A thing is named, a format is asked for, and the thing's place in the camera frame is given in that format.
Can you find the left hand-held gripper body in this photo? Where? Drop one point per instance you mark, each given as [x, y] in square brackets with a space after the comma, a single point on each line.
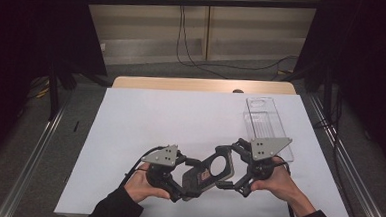
[161, 157]

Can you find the person's right hand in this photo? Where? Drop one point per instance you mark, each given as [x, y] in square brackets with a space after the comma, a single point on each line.
[280, 183]

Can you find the black stand leg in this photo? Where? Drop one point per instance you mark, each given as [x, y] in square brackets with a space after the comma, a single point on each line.
[53, 94]

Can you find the dark curtain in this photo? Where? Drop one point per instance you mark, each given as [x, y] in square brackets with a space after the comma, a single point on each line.
[367, 64]
[24, 46]

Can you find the clear plastic box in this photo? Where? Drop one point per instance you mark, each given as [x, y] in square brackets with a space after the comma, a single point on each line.
[263, 120]

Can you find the dark round table grommet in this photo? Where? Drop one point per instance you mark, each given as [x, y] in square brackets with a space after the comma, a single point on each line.
[238, 91]

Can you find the black horizontal bar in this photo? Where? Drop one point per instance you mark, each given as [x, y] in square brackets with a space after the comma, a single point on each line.
[186, 1]

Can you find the dark patterned phone case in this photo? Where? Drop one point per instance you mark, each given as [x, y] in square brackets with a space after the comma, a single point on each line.
[195, 177]

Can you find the small black floor piece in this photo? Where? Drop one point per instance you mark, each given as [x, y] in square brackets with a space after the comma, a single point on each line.
[76, 126]

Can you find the metal floor rail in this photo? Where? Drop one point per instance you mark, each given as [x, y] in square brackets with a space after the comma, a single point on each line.
[27, 170]
[351, 170]

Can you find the person's left hand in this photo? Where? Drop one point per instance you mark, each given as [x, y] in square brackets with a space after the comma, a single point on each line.
[140, 186]

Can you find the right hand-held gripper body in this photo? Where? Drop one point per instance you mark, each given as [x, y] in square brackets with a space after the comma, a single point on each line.
[267, 147]

